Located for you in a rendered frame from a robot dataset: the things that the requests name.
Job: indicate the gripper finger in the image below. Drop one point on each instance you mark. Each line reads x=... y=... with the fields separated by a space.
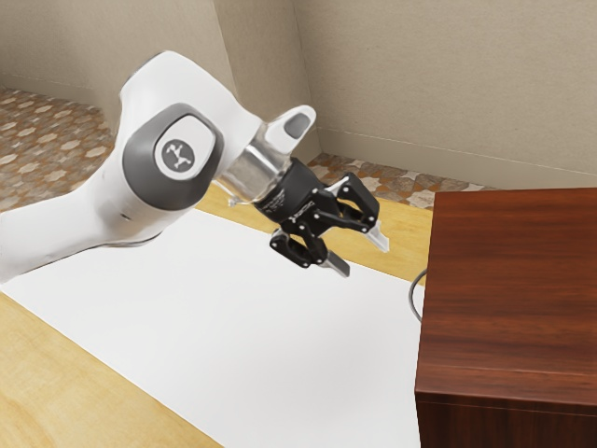
x=303 y=254
x=364 y=205

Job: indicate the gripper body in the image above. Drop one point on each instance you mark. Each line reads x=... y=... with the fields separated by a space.
x=291 y=193

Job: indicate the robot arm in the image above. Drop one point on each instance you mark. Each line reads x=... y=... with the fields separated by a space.
x=140 y=140

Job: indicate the dark brown wooden drawer cabinet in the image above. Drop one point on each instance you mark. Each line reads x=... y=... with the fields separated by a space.
x=503 y=303

